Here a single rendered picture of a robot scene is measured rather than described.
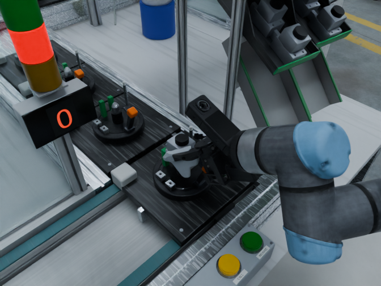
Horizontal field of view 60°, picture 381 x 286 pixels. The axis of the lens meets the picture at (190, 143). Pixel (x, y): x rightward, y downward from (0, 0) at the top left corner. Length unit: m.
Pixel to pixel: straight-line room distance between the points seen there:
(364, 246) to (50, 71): 0.76
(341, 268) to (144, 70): 0.97
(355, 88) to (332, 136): 2.65
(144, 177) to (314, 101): 0.52
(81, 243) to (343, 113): 0.92
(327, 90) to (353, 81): 2.17
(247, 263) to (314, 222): 0.24
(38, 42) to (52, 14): 1.25
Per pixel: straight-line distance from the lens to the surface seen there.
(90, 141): 0.90
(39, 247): 0.78
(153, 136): 0.89
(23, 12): 0.52
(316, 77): 1.02
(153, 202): 0.74
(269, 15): 0.76
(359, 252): 0.89
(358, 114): 1.26
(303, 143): 0.45
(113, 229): 0.78
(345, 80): 3.18
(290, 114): 0.90
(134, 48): 1.54
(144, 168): 0.81
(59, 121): 0.61
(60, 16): 1.80
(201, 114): 0.57
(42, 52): 0.55
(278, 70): 0.72
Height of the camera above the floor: 1.56
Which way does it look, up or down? 44 degrees down
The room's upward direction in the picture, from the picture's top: straight up
